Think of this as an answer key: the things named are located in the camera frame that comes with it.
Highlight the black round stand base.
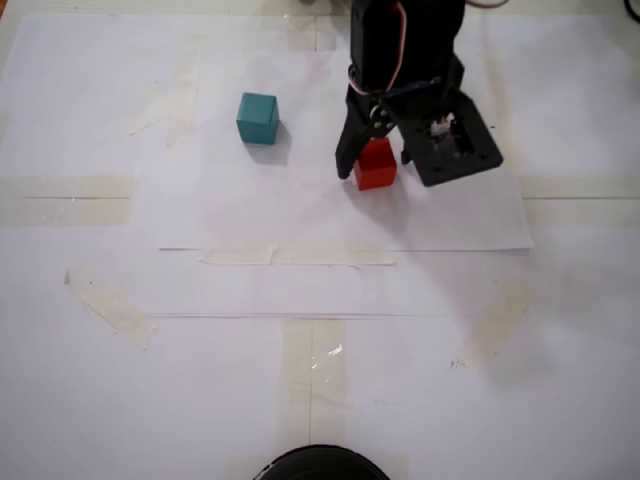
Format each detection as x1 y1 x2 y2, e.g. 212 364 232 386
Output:
254 443 391 480

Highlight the white red servo cable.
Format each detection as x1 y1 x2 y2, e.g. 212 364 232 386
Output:
347 0 444 101

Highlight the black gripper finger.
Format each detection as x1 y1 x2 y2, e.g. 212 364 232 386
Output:
397 127 417 166
334 94 397 181

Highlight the large white paper underlay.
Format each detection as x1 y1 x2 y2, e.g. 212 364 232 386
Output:
0 13 640 480

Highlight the teal blue cube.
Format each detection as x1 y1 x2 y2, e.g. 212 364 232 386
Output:
235 92 280 146

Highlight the white paper sheet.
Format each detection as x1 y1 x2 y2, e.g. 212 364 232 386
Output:
158 49 535 252

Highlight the red cube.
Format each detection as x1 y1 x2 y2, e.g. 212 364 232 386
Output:
353 138 399 192

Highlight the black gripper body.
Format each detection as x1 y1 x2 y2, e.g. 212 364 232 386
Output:
348 53 465 130

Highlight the beige masking tape strip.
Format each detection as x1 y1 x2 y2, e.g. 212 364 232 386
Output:
127 34 206 147
477 47 524 169
63 264 159 351
457 282 534 371
287 14 338 51
283 319 349 410
519 177 640 227
0 174 134 228
198 240 399 270

